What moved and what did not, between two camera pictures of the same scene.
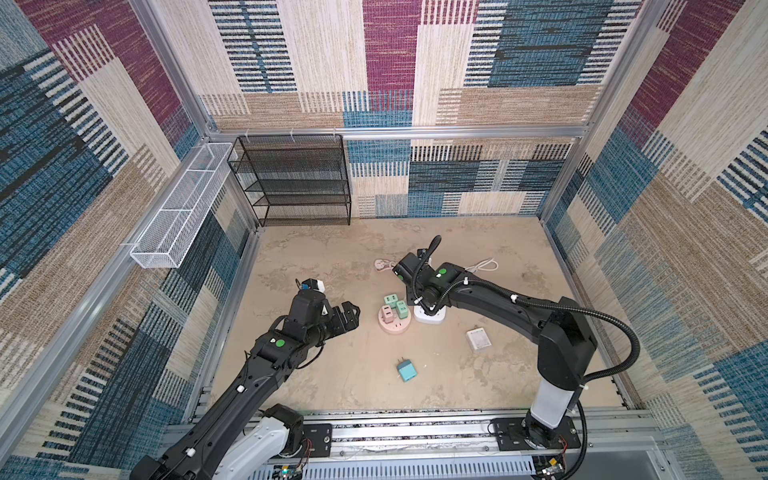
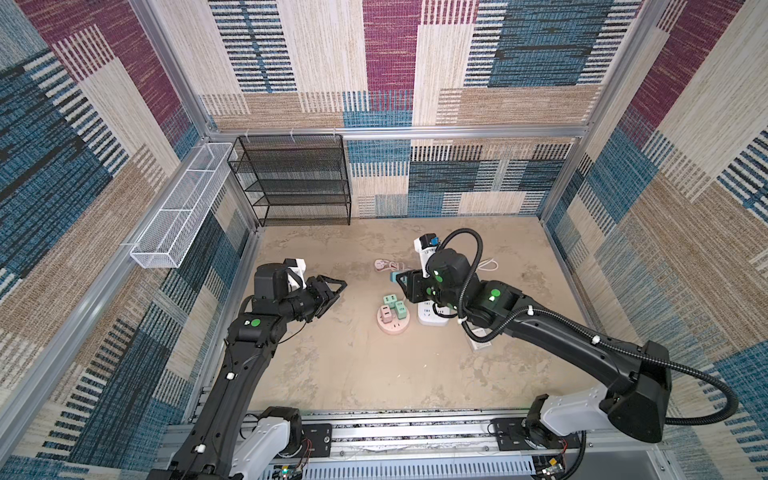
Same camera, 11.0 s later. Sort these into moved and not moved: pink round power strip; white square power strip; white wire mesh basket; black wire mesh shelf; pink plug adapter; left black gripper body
Moved: left black gripper body
Not moved: white wire mesh basket; black wire mesh shelf; white square power strip; pink round power strip; pink plug adapter
